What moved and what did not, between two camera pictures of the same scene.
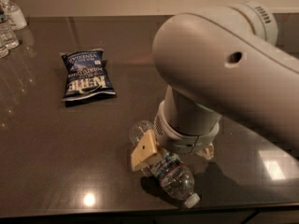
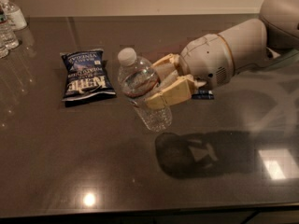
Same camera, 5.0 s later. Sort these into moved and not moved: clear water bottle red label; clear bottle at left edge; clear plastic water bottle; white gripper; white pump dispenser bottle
Moved: clear plastic water bottle; white gripper
Not moved: clear bottle at left edge; clear water bottle red label; white pump dispenser bottle
